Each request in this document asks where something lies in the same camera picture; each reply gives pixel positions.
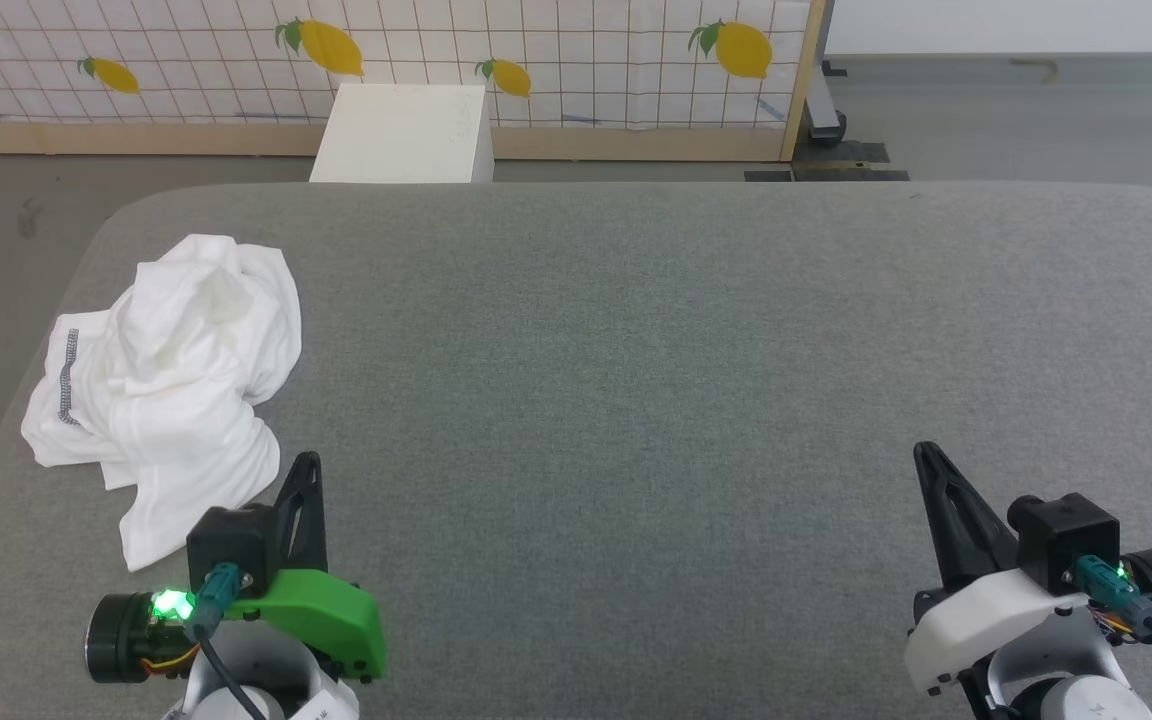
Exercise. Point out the white box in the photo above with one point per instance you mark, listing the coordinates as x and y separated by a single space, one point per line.
401 135

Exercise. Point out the lemon print partition screen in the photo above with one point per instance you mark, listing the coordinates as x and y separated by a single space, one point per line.
386 60

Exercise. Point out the black left wrist motor cylinder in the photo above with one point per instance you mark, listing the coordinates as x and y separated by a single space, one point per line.
116 640

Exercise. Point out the black floor plate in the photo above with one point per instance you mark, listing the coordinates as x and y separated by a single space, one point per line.
841 160

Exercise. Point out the grey stand leg with caster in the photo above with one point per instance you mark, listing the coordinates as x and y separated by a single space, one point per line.
824 115

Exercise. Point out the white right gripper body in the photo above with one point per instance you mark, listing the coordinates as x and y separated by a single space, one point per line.
976 610

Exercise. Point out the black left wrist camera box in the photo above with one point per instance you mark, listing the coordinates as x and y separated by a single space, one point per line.
231 540

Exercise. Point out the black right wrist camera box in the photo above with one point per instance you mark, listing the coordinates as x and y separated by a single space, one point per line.
1066 535

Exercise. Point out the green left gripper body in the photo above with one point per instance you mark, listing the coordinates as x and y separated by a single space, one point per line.
331 610

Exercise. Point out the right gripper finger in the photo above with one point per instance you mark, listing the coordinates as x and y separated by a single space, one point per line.
971 550

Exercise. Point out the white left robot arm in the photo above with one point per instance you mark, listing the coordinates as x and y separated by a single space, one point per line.
286 675

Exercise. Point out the white t-shirt with LUCKY patch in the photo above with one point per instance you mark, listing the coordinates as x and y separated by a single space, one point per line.
176 400

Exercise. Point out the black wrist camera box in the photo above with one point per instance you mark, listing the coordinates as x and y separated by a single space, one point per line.
231 540
1066 535

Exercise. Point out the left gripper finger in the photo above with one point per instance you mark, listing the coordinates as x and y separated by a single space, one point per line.
304 530

